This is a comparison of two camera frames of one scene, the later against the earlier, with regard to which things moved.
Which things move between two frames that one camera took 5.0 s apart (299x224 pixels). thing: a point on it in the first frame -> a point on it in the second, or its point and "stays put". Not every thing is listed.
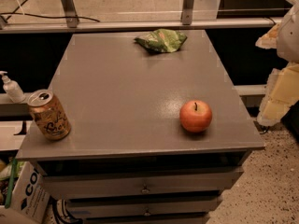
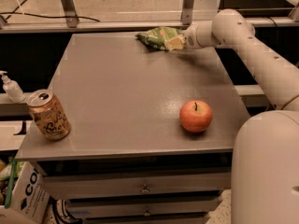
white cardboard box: (30, 202) stays put
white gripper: (290, 36) -> (191, 38)
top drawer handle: (145, 190) stays put
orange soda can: (49, 115) stays put
